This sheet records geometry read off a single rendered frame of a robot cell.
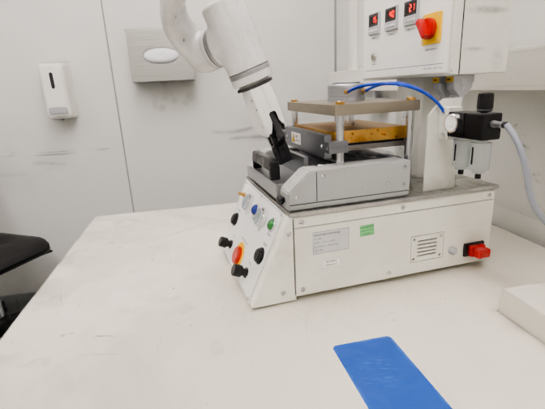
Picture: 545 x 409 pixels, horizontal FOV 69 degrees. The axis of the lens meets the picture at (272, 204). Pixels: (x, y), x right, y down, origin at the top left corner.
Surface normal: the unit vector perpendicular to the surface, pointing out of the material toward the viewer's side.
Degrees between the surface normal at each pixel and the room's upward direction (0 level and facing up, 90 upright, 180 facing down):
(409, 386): 0
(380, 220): 90
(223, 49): 106
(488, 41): 90
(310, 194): 90
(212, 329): 0
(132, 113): 90
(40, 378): 0
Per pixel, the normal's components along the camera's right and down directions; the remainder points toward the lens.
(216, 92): 0.19, 0.27
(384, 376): -0.05, -0.96
